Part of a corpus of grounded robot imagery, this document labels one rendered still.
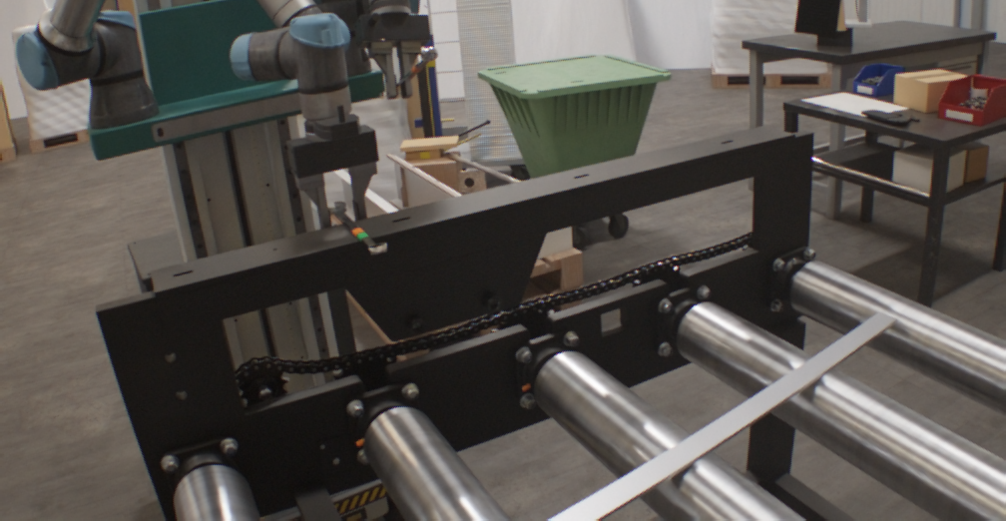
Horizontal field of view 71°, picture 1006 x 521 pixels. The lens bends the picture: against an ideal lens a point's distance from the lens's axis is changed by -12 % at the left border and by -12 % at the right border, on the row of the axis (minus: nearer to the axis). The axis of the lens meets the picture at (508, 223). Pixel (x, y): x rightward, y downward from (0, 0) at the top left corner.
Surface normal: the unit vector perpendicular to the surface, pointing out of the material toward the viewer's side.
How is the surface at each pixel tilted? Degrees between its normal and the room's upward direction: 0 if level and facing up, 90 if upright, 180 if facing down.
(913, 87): 90
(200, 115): 90
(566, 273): 90
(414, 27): 67
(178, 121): 90
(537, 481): 0
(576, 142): 101
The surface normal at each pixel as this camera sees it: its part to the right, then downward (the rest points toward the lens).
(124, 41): 0.92, 0.07
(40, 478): -0.08, -0.93
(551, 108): 0.33, 0.48
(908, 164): -0.83, 0.25
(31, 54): -0.47, 0.42
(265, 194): 0.54, 0.25
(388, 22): 0.40, -0.12
